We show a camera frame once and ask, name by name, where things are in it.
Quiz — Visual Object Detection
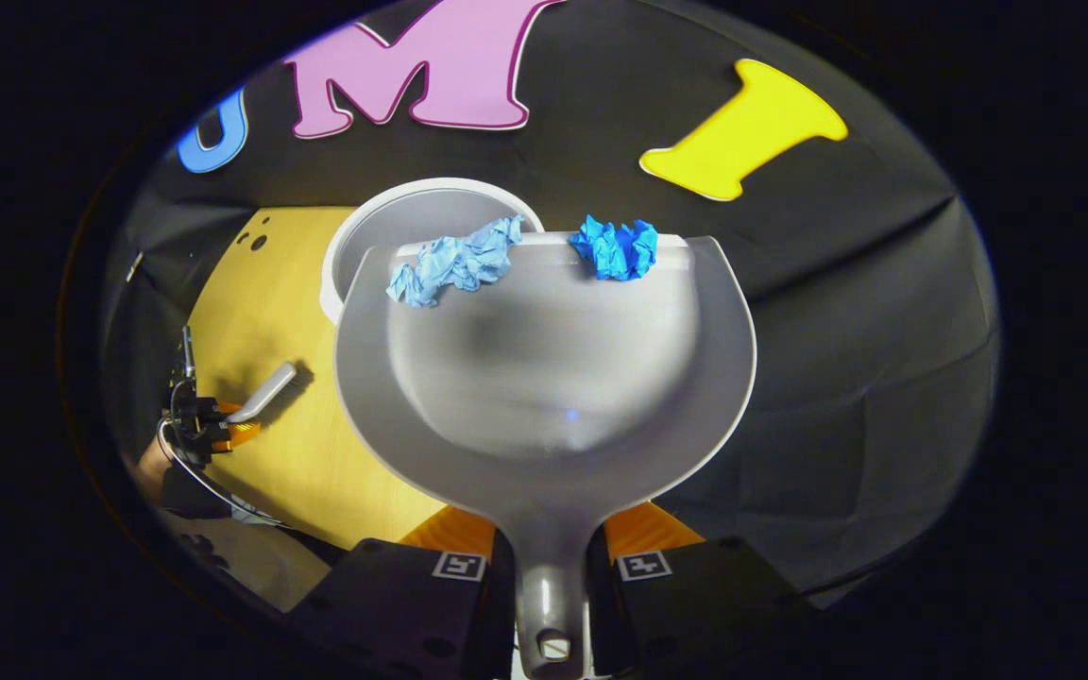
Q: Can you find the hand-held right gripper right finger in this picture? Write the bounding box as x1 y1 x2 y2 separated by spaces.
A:
587 502 828 680

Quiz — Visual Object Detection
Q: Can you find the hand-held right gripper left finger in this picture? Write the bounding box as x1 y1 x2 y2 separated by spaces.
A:
284 505 519 680

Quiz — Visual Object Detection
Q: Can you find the small grey broom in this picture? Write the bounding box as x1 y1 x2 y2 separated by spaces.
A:
226 362 299 424

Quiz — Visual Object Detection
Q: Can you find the white ribbed garbage bin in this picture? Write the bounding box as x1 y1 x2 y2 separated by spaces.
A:
319 177 546 327

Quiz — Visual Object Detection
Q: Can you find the grey plastic dustpan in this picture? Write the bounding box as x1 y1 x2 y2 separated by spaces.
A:
333 231 758 680

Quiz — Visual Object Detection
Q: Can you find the light blue paper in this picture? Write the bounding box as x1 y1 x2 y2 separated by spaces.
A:
385 214 526 309

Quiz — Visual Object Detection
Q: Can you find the dark blue paper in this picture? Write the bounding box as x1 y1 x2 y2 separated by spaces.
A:
569 215 660 282

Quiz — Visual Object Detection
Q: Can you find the thin grey cable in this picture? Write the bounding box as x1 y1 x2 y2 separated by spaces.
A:
155 416 285 526

